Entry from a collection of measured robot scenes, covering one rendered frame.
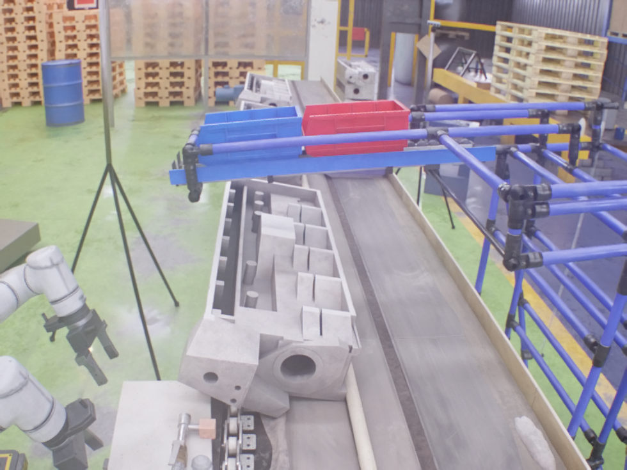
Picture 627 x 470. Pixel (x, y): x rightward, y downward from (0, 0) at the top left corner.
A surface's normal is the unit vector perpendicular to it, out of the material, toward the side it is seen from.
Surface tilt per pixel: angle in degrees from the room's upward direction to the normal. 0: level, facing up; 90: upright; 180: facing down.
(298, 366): 10
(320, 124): 92
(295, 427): 0
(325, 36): 90
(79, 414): 24
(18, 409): 90
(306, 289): 31
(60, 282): 71
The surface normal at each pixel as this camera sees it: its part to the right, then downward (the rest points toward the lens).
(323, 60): 0.07, 0.41
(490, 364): 0.02, -0.90
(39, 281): -0.17, 0.39
